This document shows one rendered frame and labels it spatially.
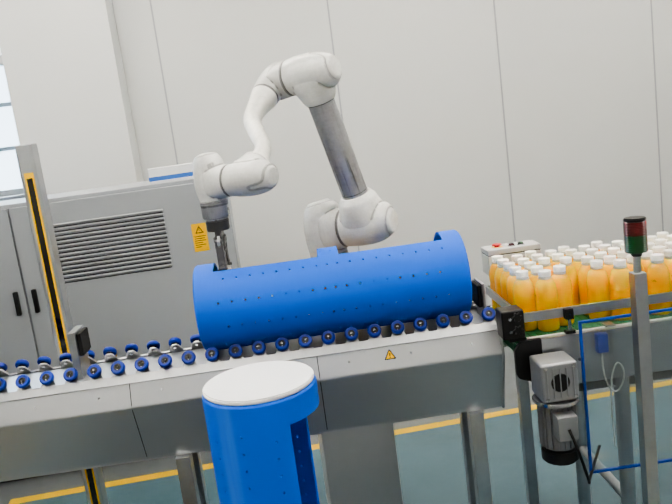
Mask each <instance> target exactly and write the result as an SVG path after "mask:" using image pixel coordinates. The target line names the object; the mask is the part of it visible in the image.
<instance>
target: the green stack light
mask: <svg viewBox="0 0 672 504"><path fill-rule="evenodd" d="M623 237H624V252H625V253H628V254H640V253H646V252H648V234H646V235H643V236H636V237H628V236H623Z"/></svg>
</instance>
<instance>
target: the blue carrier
mask: <svg viewBox="0 0 672 504"><path fill-rule="evenodd" d="M402 254H403V255H402ZM389 256H390V257H389ZM303 268H304V269H303ZM289 270H290V271H289ZM439 271H441V273H439ZM426 273H428V275H426ZM413 275H414V277H413ZM399 277H401V279H400V278H399ZM359 282H361V284H359ZM346 284H347V285H348V286H346ZM335 286H337V287H336V288H335ZM325 287H326V289H324V288H325ZM312 289H314V291H312ZM448 294H449V295H448ZM271 295H273V297H271ZM435 296H436V297H435ZM258 297H260V298H259V299H258ZM422 298H423V299H422ZM244 299H246V301H245V300H244ZM193 301H194V310H195V316H196V322H197V327H198V332H199V336H200V339H201V342H202V345H203V347H204V349H205V350H207V349H208V348H210V347H215V348H217V349H218V350H221V349H228V348H229V347H230V346H231V345H233V344H239V345H240V346H241V347H242V346H249V345H252V344H253V343H254V342H255V341H258V340H260V341H263V342H264V343H270V342H275V341H276V340H277V339H278V338H280V337H285V338H287V339H288V340H291V339H297V338H299V337H300V336H301V335H302V334H309V335H310V336H318V335H322V333H323V332H325V331H327V330H330V331H332V332H334V333H339V332H345V330H346V329H347V328H349V327H354V328H356V329H357V330H360V329H367V328H368V327H369V326H370V325H371V324H378V325H379V326H387V325H391V323H392V322H394V321H396V320H398V321H401V322H402V323H408V322H414V320H415V319H416V318H418V317H422V318H424V319H426V320H429V319H436V318H437V316H438V315H440V314H446V315H448V316H449V317H450V316H457V315H459V314H460V313H461V312H462V311H470V309H471V305H472V281H471V272H470V266H469V261H468V256H467V252H466V248H465V245H464V242H463V240H462V238H461V236H460V234H459V233H458V232H457V231H456V230H447V231H440V232H436V233H435V235H434V239H433V241H429V242H422V243H414V244H407V245H400V246H393V247H386V248H379V249H372V250H365V251H357V252H350V253H343V254H338V251H337V247H336V246H333V247H326V248H319V249H317V257H315V258H307V259H300V260H293V261H286V262H279V263H272V264H265V265H258V266H250V267H243V268H236V269H229V270H222V271H218V267H217V265H216V263H211V264H204V265H197V266H196V267H195V268H194V271H193ZM231 301H233V302H232V303H231ZM217 303H219V304H217ZM356 307H357V308H356ZM343 309H345V310H343ZM322 312H323V313H322ZM308 314H310V315H308Z"/></svg>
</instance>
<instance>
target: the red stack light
mask: <svg viewBox="0 0 672 504"><path fill-rule="evenodd" d="M646 234H647V220H645V221H643V222H636V223H626V222H624V221H623V235H624V236H628V237H636V236H643V235H646Z"/></svg>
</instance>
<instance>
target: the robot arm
mask: <svg viewBox="0 0 672 504"><path fill-rule="evenodd" d="M341 76H342V68H341V64H340V62H339V60H338V58H337V57H336V56H335V55H333V54H331V53H329V52H323V51H314V52H308V53H304V54H300V55H296V56H293V57H291V58H289V59H287V60H283V61H276V62H274V63H272V64H270V65H269V66H268V67H267V68H266V69H265V70H264V71H263V72H262V74H261V75H260V76H259V78H258V79H257V81H256V83H255V86H254V88H253V90H252V92H251V96H250V99H249V102H248V105H247V107H246V110H245V113H244V118H243V123H244V127H245V130H246V132H247V134H248V136H249V138H250V140H251V142H252V144H253V146H254V148H255V149H254V151H253V152H246V153H245V154H244V155H243V156H241V157H240V158H238V159H237V160H235V161H234V163H233V164H224V162H223V160H222V158H221V157H220V156H219V154H218V153H216V152H209V153H203V154H200V155H198V156H197V157H195V158H194V162H193V179H194V186H195V191H196V194H197V196H198V198H199V201H200V207H201V212H202V218H203V219H204V220H207V221H206V228H207V231H208V232H214V233H215V236H214V238H213V239H214V243H215V249H216V253H217V260H218V266H219V269H218V271H222V270H229V269H231V265H232V262H230V258H229V253H228V247H227V236H226V234H225V233H224V231H225V230H228V229H229V228H230V224H229V218H227V216H229V215H230V213H229V204H228V197H231V196H238V197H246V196H254V195H260V194H263V193H266V192H268V191H270V190H272V189H273V188H274V187H275V186H276V185H277V183H278V179H279V173H278V169H277V167H276V166H275V165H274V164H273V163H271V162H270V161H269V160H270V156H271V144H270V141H269V139H268V136H267V134H266V132H265V130H264V127H263V125H262V123H261V121H262V119H263V117H264V116H265V115H266V114H267V113H268V112H269V111H270V110H271V109H273V108H274V107H275V106H276V104H277V103H278V102H279V101H280V100H284V99H286V98H289V97H292V96H297V97H298V98H299V99H300V100H301V102H302V103H303V104H304V105H305V106H306V107H308V108H309V110H310V113H311V116H312V118H313V121H314V124H315V126H316V129H317V132H318V134H319V137H320V140H321V142H322V145H323V147H324V150H325V153H326V155H327V158H328V161H329V163H330V166H331V169H332V171H333V174H334V177H335V179H336V182H337V184H338V187H339V190H340V192H341V195H342V197H341V199H340V202H339V206H338V203H336V202H335V201H333V200H331V199H328V198H327V199H323V200H320V201H316V202H313V203H310V204H308V205H307V207H306V209H305V212H304V220H303V224H304V233H305V238H306V243H307V247H308V250H309V253H310V257H311V258H315V257H317V249H319V248H326V247H333V246H336V247H337V251H338V254H343V253H348V249H347V247H348V246H364V245H370V244H375V243H378V242H381V241H383V240H385V239H387V238H388V237H389V236H391V235H392V234H393V233H394V232H395V231H396V229H397V226H398V216H397V213H396V211H395V210H394V208H393V207H392V206H391V205H390V204H389V203H387V202H383V201H382V200H381V199H380V197H379V196H378V195H377V194H376V192H375V191H374V190H372V189H370V188H368V187H366V184H365V181H364V179H363V176H362V173H361V170H360V168H359V165H358V162H357V159H356V157H355V154H354V151H353V148H352V146H351V143H350V140H349V137H348V134H347V131H346V128H345V126H344V123H343V120H342V117H341V115H340V112H339V109H338V106H337V104H336V101H335V99H334V97H335V96H336V85H337V84H338V83H339V81H340V79H341Z"/></svg>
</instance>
